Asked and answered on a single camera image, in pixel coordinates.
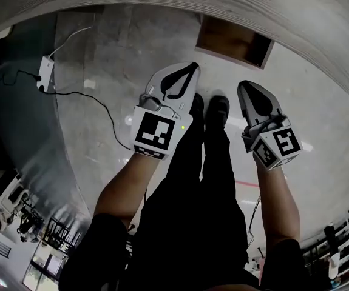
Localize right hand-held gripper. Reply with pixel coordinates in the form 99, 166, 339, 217
236, 80, 303, 172

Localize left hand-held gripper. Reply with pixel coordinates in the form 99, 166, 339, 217
130, 61, 200, 162

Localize wooden drawer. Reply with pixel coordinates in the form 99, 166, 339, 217
194, 14, 276, 70

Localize person's right forearm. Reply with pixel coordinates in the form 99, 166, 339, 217
252, 159, 302, 246

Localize person's left forearm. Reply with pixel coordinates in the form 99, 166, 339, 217
94, 152, 163, 229

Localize person's left black shoe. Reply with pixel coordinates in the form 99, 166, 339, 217
189, 92, 206, 124

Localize person's black shoe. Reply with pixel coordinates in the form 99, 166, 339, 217
189, 92, 206, 124
206, 95, 231, 129

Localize person's right black shoe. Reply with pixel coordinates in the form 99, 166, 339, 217
206, 95, 231, 129

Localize red floor tape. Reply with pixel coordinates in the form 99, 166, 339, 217
234, 178, 260, 188

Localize person's black trousers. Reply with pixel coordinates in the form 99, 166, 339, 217
130, 110, 249, 286

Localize white power strip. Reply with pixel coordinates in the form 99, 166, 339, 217
36, 56, 55, 92

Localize person's black shirt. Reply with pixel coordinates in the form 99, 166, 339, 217
58, 212, 313, 291

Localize long black power cable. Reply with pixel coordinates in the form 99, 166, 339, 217
39, 87, 132, 151

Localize white power strip cable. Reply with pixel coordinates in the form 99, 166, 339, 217
47, 25, 93, 60

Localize thin grey cable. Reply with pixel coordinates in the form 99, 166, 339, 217
246, 193, 263, 249

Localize short black power cable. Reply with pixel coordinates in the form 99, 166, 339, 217
0, 69, 42, 87

